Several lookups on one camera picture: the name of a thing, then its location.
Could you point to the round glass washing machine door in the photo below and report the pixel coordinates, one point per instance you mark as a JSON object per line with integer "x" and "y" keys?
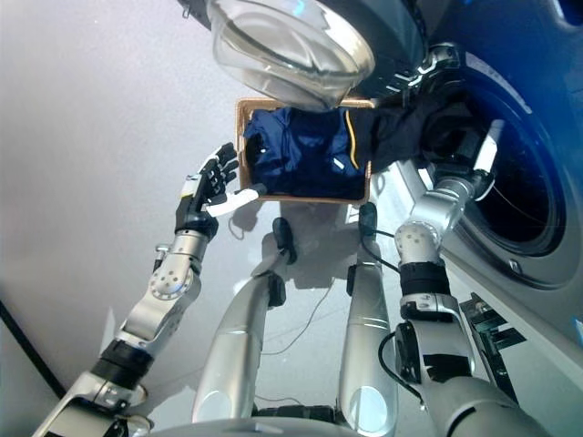
{"x": 291, "y": 50}

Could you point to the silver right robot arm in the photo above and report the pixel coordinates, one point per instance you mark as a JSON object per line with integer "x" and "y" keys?
{"x": 437, "y": 318}

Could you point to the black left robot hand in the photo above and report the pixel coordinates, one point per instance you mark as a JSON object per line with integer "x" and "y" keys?
{"x": 200, "y": 200}

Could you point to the black garment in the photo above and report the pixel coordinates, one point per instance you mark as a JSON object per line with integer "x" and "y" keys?
{"x": 401, "y": 132}

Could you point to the silver left robot leg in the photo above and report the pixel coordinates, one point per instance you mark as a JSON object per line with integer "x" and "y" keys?
{"x": 237, "y": 337}

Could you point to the tan rectangular laundry basket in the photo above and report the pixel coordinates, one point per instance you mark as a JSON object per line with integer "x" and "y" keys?
{"x": 241, "y": 136}

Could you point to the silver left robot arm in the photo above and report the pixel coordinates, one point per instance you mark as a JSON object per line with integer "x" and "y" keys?
{"x": 168, "y": 282}

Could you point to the navy blue clothes yellow stripe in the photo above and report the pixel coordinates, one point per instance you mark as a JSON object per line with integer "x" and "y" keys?
{"x": 300, "y": 150}

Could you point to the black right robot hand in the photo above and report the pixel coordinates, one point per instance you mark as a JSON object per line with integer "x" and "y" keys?
{"x": 457, "y": 157}

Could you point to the dark grey washing machine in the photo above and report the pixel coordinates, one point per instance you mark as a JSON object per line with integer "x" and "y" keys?
{"x": 537, "y": 136}

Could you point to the grey robot torso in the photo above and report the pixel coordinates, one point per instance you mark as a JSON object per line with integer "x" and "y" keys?
{"x": 255, "y": 428}

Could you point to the silver door hinge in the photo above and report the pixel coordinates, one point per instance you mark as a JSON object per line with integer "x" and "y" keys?
{"x": 428, "y": 66}

